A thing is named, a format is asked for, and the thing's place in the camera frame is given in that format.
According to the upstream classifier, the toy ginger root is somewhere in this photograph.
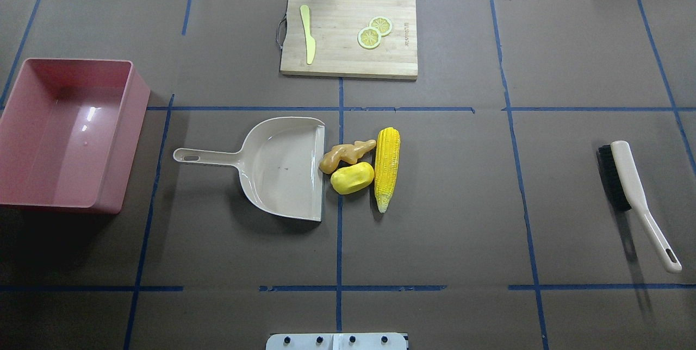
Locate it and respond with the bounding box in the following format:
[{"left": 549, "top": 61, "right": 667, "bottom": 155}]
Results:
[{"left": 319, "top": 139, "right": 376, "bottom": 174}]

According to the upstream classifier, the yellow toy potato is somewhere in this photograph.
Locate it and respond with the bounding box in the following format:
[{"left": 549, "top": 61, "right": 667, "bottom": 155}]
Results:
[{"left": 330, "top": 162, "right": 375, "bottom": 196}]

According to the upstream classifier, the yellow toy corn cob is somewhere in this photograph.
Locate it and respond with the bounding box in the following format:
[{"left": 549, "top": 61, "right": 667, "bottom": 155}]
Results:
[{"left": 374, "top": 127, "right": 401, "bottom": 214}]

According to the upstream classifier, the beige plastic dustpan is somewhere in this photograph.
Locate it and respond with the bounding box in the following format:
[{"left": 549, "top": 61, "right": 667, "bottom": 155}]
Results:
[{"left": 172, "top": 116, "right": 325, "bottom": 223}]

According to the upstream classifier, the beige brush with black bristles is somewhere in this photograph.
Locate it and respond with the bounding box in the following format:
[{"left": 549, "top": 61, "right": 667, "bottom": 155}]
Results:
[{"left": 597, "top": 140, "right": 682, "bottom": 273}]

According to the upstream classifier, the pink plastic bin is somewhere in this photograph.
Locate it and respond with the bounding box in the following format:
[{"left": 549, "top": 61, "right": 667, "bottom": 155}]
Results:
[{"left": 1, "top": 58, "right": 150, "bottom": 215}]

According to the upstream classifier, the yellow plastic toy knife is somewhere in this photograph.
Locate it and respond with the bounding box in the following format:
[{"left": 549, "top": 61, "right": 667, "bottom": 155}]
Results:
[{"left": 299, "top": 5, "right": 316, "bottom": 65}]

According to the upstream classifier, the front toy lemon slice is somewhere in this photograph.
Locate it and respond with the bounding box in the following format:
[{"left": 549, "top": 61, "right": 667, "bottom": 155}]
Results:
[{"left": 356, "top": 26, "right": 382, "bottom": 49}]

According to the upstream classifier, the toy lemon slice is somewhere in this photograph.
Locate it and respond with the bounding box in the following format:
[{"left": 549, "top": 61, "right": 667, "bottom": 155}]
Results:
[
  {"left": 369, "top": 16, "right": 393, "bottom": 36},
  {"left": 356, "top": 26, "right": 382, "bottom": 49}
]

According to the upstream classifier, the wooden cutting board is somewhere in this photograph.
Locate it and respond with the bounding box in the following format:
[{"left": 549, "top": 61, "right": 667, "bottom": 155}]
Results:
[{"left": 280, "top": 0, "right": 419, "bottom": 80}]

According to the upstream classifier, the rear toy lemon slice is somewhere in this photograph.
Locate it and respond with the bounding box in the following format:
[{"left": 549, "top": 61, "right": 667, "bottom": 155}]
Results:
[{"left": 369, "top": 16, "right": 393, "bottom": 36}]

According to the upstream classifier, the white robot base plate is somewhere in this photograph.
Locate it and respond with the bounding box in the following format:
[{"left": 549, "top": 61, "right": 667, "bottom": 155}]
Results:
[{"left": 265, "top": 332, "right": 409, "bottom": 349}]

